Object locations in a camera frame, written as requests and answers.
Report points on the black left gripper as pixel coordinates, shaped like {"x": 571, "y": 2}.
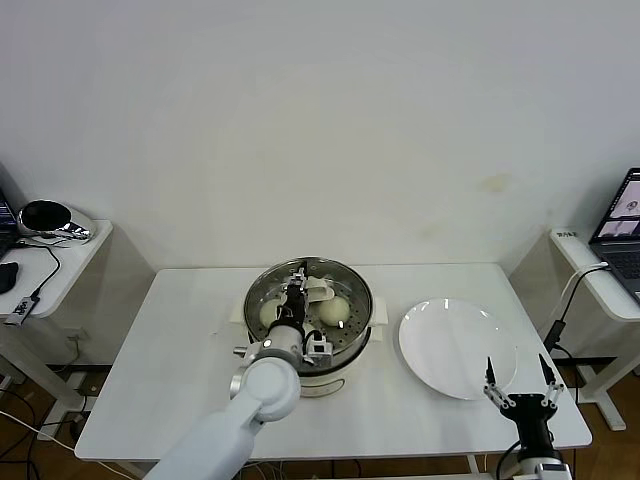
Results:
{"x": 294, "y": 307}

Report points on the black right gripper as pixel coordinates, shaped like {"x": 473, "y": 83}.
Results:
{"x": 530, "y": 415}

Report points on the stainless steel steamer basket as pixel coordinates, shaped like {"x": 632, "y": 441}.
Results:
{"x": 357, "y": 342}

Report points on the white round plate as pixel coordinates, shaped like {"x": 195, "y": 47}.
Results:
{"x": 450, "y": 345}

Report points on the white electric cooker pot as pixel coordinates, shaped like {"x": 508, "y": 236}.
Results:
{"x": 330, "y": 385}

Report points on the open grey laptop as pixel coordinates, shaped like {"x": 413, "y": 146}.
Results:
{"x": 620, "y": 250}

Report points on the white side table with device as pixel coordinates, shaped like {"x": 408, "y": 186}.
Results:
{"x": 75, "y": 270}

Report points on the chrome and black device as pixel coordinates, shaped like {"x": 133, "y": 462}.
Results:
{"x": 50, "y": 220}

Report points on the small grey usb hub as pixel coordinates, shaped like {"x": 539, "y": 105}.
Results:
{"x": 20, "y": 310}

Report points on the black computer mouse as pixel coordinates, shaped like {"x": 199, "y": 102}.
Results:
{"x": 7, "y": 277}

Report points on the dark laptop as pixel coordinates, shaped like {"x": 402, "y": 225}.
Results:
{"x": 4, "y": 235}

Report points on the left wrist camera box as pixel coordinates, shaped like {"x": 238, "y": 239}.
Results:
{"x": 320, "y": 350}

